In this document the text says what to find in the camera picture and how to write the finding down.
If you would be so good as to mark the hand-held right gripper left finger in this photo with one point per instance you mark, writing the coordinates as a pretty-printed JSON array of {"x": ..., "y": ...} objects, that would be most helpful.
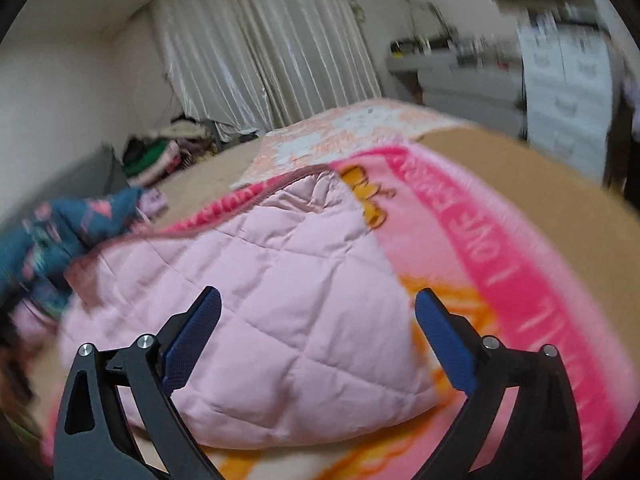
[{"x": 192, "y": 340}]

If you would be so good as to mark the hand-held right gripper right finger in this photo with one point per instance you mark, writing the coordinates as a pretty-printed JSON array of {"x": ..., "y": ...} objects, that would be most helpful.
[{"x": 447, "y": 340}]

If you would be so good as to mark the pink quilted jacket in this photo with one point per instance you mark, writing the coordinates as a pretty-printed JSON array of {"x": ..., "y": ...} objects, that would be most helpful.
[{"x": 275, "y": 285}]

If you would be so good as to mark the pile of folded clothes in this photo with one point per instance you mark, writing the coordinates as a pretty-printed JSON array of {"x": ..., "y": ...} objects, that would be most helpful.
[{"x": 155, "y": 155}]

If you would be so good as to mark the pink printed blanket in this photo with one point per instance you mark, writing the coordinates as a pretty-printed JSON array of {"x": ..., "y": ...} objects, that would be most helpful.
[{"x": 500, "y": 270}]

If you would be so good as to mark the lilac cloth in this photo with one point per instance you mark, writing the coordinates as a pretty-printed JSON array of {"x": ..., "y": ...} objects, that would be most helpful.
[{"x": 152, "y": 204}]

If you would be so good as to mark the blue floral quilt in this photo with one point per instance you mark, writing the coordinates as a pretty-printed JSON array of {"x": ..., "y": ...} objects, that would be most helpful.
[{"x": 65, "y": 230}]

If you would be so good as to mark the bed with tan sheet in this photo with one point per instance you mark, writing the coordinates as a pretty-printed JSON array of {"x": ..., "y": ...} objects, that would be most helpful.
[{"x": 525, "y": 170}]

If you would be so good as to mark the peach floral cloth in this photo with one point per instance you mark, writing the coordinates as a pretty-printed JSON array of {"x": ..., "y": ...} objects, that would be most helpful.
[{"x": 350, "y": 130}]

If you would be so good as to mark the grey desk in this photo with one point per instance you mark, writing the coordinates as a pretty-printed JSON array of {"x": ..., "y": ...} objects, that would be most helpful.
[{"x": 460, "y": 90}]

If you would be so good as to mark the white drawer cabinet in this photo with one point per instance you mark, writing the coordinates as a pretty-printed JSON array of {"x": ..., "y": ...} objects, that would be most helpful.
[{"x": 560, "y": 85}]

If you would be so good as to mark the clutter of small desk items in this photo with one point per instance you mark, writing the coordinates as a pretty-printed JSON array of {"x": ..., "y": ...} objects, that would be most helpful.
[{"x": 450, "y": 45}]

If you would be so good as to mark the white pleated curtain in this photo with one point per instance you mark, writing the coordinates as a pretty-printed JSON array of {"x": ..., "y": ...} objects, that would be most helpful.
[{"x": 275, "y": 35}]

